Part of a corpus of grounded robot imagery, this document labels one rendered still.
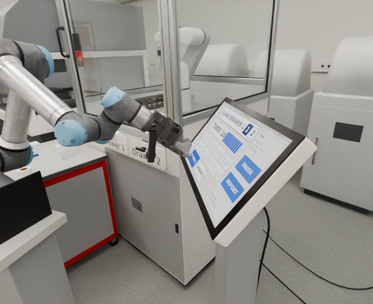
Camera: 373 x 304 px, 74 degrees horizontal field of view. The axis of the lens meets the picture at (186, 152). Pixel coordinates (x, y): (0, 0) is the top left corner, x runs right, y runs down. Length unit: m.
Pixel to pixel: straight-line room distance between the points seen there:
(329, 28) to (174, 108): 3.24
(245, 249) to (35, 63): 0.97
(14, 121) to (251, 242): 0.99
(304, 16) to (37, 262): 4.01
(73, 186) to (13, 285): 0.67
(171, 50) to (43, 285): 1.10
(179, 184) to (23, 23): 1.58
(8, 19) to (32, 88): 1.36
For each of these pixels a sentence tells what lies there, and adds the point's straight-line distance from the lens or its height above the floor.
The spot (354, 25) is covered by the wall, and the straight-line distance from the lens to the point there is 4.03.
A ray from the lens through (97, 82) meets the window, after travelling 1.65.
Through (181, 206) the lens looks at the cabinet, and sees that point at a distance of 1.31.
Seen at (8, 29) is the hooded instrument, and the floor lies 1.55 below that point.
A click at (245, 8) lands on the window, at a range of 1.55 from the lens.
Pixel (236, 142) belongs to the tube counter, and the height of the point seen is 1.12.
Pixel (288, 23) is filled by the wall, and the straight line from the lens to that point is 4.27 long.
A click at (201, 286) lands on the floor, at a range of 1.77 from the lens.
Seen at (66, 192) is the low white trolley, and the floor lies 0.60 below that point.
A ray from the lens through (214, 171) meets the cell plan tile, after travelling 0.74.
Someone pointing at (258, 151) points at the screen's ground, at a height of 1.13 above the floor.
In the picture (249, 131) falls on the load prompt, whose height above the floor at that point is 1.16.
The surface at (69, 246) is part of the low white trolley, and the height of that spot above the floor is 0.23.
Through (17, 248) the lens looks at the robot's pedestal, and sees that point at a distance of 1.09.
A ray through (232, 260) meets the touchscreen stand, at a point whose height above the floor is 0.69.
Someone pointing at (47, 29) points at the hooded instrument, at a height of 1.56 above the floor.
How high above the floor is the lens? 1.37
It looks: 22 degrees down
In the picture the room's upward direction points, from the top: 2 degrees counter-clockwise
